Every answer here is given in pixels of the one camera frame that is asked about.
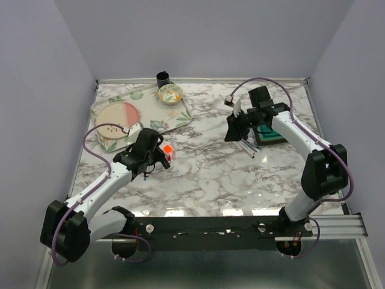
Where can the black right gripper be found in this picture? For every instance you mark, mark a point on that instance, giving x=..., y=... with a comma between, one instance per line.
x=235, y=128

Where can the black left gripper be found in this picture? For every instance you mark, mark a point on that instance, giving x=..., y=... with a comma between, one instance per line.
x=156, y=158

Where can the orange highlighter cap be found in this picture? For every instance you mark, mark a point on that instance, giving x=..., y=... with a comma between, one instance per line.
x=168, y=149

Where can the peach cap white marker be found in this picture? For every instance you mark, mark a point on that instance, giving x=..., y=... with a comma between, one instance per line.
x=240, y=147

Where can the green cap black highlighter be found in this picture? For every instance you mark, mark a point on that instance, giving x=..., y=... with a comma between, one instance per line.
x=165, y=162

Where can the grey purple marker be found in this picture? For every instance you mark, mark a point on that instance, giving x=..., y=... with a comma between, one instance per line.
x=253, y=147

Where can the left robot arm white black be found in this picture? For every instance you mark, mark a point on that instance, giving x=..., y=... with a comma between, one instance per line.
x=69, y=227

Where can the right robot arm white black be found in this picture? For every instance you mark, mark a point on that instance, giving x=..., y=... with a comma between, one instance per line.
x=325, y=171

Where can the black teal square plate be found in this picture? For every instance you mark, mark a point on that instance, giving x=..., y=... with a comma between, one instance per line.
x=265, y=136

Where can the floral leaf pattern tray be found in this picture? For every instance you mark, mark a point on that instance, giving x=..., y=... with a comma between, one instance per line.
x=154, y=114

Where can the pink cream round plate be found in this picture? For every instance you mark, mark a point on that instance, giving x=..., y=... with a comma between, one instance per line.
x=123, y=114

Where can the floral small bowl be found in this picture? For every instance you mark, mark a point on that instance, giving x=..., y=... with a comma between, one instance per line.
x=170, y=94

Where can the dark blue mug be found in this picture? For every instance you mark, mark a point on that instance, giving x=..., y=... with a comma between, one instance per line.
x=162, y=79

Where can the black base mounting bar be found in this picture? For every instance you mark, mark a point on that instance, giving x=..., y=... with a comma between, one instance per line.
x=214, y=233

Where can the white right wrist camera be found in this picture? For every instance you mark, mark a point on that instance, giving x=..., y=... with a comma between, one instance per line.
x=236, y=106

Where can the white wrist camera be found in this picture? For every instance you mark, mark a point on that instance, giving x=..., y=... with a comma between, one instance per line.
x=236, y=106
x=132, y=133

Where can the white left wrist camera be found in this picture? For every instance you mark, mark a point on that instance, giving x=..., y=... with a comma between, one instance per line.
x=132, y=133

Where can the aluminium frame rail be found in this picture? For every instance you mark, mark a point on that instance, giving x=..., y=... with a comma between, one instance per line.
x=339, y=227

